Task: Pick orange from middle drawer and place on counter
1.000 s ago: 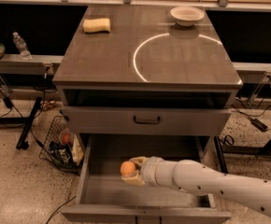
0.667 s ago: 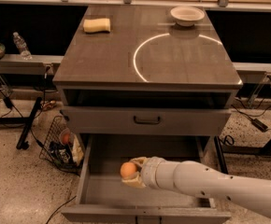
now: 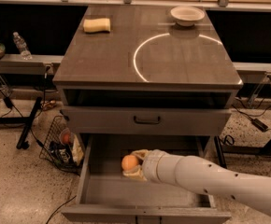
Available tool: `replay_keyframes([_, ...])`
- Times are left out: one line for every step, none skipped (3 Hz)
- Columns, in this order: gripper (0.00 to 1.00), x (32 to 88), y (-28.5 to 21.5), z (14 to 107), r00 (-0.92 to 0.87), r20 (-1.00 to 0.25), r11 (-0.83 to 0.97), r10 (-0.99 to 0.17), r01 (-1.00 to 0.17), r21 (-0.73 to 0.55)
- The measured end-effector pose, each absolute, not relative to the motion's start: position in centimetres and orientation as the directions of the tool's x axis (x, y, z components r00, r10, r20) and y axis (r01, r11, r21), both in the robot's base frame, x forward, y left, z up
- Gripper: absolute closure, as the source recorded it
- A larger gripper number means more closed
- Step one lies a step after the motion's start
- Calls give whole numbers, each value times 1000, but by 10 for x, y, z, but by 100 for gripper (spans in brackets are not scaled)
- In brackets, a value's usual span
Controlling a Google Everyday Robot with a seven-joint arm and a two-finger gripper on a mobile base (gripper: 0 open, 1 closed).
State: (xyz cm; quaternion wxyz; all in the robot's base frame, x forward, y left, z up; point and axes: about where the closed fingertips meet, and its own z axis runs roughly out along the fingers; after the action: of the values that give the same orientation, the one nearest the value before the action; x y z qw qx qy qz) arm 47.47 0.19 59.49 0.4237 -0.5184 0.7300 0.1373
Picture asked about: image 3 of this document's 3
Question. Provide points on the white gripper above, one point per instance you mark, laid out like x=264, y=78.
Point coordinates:
x=151, y=166

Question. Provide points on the orange fruit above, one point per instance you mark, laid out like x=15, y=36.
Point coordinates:
x=129, y=162

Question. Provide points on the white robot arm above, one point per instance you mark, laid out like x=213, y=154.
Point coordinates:
x=199, y=176

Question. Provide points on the open grey lower drawer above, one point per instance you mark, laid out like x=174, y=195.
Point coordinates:
x=105, y=196

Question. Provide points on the grey drawer cabinet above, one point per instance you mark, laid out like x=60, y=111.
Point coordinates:
x=147, y=61

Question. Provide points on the orange ball in basket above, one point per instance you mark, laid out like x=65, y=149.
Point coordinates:
x=66, y=138

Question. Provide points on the black table leg right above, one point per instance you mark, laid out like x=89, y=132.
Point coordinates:
x=220, y=154

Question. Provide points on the black table leg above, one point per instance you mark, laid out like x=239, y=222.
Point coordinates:
x=22, y=143
x=220, y=154

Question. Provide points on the black table leg left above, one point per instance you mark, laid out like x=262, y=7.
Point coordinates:
x=22, y=143

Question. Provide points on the black power adapter right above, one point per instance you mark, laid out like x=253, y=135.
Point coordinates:
x=259, y=125

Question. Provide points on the yellow sponge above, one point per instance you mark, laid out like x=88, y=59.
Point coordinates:
x=96, y=25

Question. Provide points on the white bowl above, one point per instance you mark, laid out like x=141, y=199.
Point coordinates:
x=187, y=16

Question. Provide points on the clear plastic water bottle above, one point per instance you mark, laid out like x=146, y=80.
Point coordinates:
x=22, y=46

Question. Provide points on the grey side shelf left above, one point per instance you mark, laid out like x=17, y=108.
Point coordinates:
x=38, y=65

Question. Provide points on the closed grey drawer with handle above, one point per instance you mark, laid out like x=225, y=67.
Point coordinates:
x=150, y=121

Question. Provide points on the black wire basket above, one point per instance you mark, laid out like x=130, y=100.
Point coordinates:
x=55, y=151

